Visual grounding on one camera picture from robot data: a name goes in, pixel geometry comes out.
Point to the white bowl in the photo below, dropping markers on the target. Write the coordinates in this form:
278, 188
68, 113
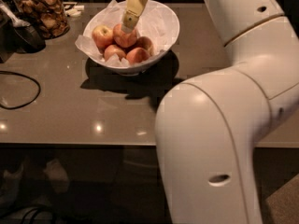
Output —
165, 25

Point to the white shoe under table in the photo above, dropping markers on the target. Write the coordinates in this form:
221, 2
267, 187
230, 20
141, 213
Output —
10, 187
57, 176

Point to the black round appliance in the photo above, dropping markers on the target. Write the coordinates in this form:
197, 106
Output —
27, 37

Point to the glass jar of dried chips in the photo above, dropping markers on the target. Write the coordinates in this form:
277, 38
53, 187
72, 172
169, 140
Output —
47, 16

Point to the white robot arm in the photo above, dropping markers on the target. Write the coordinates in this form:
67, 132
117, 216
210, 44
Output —
207, 126

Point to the small white items behind jar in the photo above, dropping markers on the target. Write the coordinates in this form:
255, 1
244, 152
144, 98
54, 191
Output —
72, 10

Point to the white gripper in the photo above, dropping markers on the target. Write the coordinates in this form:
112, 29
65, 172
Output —
135, 6

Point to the white paper liner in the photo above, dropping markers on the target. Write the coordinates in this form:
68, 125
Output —
155, 19

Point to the left red yellow apple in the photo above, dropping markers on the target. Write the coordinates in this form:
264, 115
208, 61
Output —
102, 36

